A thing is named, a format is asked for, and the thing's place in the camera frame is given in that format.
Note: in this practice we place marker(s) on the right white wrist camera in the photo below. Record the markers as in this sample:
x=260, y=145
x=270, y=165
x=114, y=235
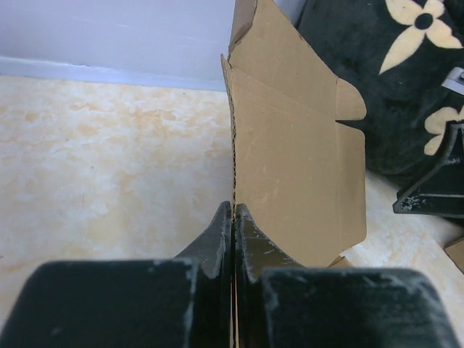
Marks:
x=454, y=81

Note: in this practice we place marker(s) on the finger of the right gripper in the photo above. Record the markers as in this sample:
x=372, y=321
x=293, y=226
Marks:
x=438, y=190

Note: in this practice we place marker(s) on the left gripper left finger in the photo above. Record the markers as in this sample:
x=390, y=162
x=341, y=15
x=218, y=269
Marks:
x=180, y=302

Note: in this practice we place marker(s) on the black plush flower-pattern bag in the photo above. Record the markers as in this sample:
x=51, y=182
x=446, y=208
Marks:
x=397, y=55

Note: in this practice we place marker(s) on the large flat folded cardboard box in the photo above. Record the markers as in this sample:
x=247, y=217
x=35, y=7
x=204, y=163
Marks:
x=455, y=251

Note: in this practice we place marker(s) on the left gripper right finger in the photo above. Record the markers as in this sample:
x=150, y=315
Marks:
x=281, y=303

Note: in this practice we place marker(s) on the brown cardboard box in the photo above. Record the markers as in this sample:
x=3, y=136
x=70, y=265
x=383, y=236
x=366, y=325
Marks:
x=297, y=165

